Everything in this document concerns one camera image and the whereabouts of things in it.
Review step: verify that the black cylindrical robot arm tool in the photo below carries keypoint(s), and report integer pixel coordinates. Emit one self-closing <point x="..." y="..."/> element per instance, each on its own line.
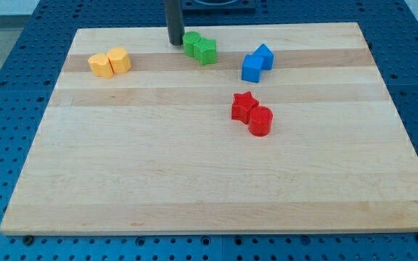
<point x="174" y="21"/>

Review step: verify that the blue triangle block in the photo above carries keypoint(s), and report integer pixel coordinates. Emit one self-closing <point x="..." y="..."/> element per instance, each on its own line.
<point x="267" y="55"/>

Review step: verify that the red star block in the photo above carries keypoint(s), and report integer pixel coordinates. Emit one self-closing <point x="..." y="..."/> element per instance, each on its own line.
<point x="242" y="105"/>

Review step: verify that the wooden board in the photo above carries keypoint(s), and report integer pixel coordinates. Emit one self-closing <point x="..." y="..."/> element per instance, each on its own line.
<point x="154" y="151"/>

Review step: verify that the red cylinder block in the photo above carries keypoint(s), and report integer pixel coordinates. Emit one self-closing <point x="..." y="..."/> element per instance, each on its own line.
<point x="260" y="121"/>

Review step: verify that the blue cube block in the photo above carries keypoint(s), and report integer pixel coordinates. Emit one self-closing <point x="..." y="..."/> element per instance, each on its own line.
<point x="252" y="68"/>

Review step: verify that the green star block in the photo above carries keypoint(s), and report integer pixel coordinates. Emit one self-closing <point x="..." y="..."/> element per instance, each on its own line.
<point x="205" y="51"/>

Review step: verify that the green cylinder block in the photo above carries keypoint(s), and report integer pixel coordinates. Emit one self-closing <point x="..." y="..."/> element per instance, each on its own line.
<point x="189" y="40"/>

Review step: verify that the yellow hexagon block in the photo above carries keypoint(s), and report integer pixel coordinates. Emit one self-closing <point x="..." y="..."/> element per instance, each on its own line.
<point x="119" y="60"/>

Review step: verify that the yellow heart block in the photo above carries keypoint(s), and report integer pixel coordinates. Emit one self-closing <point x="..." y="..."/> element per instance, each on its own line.
<point x="100" y="65"/>

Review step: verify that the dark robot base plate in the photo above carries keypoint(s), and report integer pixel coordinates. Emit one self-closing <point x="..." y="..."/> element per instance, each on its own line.
<point x="217" y="5"/>

